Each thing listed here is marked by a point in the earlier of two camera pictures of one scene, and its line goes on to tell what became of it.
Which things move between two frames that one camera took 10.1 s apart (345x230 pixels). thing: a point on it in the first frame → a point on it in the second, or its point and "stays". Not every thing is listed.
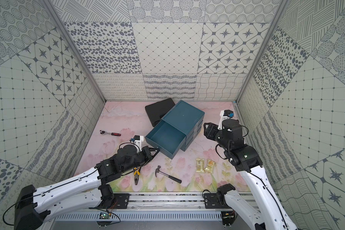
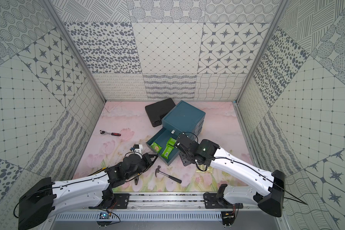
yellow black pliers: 137,173 stays
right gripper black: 208,132 → 185,161
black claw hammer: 157,170 stays
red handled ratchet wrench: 105,132 stays
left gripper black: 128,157 → 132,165
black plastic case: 156,110 stays
